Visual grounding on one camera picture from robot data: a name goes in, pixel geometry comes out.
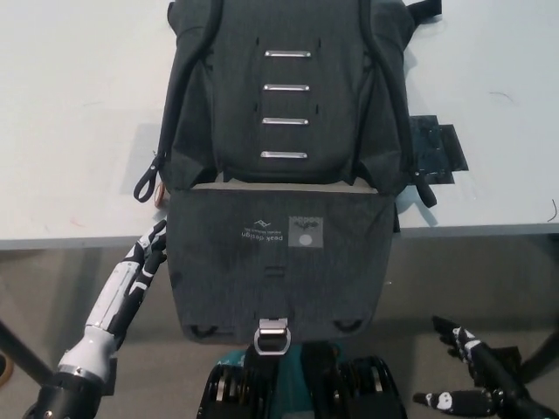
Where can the white and black left hand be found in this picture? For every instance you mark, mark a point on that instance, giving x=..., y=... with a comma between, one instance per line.
x=118, y=297

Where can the white and black right hand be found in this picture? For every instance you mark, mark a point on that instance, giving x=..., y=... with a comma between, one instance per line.
x=489, y=366

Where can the dark grey backpack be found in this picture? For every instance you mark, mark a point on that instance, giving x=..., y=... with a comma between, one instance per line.
x=279, y=131

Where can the black robot body teal tops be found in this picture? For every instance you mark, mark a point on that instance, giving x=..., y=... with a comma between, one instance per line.
x=345, y=388

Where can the black table leg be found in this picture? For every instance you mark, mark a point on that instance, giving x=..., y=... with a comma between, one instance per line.
x=22, y=353
x=541, y=340

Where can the brown tape roll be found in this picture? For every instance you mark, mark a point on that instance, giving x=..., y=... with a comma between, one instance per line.
x=6, y=368

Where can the black tape patch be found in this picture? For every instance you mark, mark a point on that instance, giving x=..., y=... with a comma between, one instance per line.
x=436, y=153

